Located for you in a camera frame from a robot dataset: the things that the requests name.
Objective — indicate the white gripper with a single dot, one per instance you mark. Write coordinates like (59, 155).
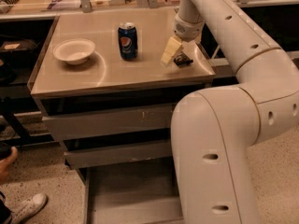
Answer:
(188, 29)

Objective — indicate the black chocolate rxbar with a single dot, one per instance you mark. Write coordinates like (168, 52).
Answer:
(182, 60)

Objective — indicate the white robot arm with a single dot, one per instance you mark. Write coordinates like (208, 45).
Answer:
(211, 129)

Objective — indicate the grey drawer cabinet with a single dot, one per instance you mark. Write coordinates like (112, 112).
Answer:
(107, 81)

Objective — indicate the grey top drawer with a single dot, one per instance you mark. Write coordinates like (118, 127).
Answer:
(107, 122)

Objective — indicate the grey middle drawer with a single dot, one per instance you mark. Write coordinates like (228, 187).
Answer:
(118, 154)

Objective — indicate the open grey bottom drawer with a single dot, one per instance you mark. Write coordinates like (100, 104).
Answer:
(140, 192)

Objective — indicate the person's hand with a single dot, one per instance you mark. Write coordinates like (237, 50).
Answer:
(5, 165)

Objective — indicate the blue pepsi can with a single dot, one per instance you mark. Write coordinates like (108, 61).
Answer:
(127, 38)

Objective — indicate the white paper bowl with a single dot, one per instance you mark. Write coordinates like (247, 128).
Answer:
(74, 51)

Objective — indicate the black bag under desk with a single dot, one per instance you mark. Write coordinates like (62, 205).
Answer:
(18, 49)

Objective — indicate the white sneaker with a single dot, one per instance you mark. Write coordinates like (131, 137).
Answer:
(26, 209)

